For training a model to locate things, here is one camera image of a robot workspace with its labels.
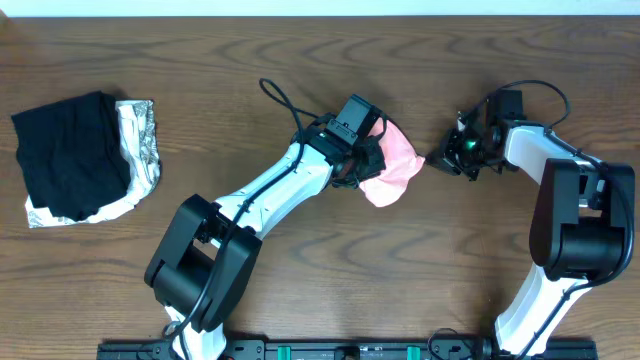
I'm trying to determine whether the pink printed t-shirt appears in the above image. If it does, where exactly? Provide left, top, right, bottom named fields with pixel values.
left=359, top=118, right=425, bottom=207

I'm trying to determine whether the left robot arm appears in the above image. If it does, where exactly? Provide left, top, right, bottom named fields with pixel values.
left=144, top=95, right=387, bottom=359

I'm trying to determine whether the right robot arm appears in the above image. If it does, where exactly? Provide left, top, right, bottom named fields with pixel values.
left=427, top=83, right=635, bottom=359

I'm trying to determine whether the white patterned folded garment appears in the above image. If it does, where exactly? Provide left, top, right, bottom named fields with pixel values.
left=25, top=100, right=161, bottom=228

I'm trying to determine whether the folded black garment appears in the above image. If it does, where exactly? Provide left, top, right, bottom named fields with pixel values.
left=11, top=91, right=131, bottom=221

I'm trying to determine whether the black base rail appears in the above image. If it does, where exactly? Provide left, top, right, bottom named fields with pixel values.
left=96, top=327, right=599, bottom=360

